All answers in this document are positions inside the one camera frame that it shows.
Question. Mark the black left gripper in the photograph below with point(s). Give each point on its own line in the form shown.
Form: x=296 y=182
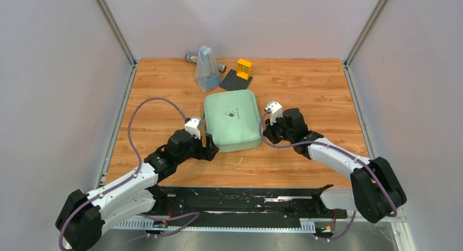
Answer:
x=207 y=153

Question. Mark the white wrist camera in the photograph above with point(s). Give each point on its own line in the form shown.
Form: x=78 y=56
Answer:
x=193 y=126
x=275 y=110

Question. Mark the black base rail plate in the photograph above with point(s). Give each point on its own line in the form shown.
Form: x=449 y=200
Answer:
x=244 y=208

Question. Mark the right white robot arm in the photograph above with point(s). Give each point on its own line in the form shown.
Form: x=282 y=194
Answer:
x=375 y=191

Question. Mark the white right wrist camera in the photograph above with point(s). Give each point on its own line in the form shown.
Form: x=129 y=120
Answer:
x=275 y=110

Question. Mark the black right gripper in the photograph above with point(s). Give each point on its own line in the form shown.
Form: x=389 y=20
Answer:
x=268 y=132

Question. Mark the glitter silver microphone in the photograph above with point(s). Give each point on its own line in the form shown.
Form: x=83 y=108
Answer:
x=192 y=58

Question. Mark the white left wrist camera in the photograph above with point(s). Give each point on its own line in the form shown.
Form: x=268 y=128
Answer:
x=193 y=126

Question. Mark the mint green medicine kit case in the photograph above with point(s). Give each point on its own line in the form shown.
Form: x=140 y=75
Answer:
x=232 y=118

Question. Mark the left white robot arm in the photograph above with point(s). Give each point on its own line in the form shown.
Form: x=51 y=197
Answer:
x=86 y=217

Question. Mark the dark grey brick baseplate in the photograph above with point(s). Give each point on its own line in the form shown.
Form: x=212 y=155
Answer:
x=232 y=82

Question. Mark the yellow toy window brick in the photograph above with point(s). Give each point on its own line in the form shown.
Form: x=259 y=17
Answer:
x=244 y=68

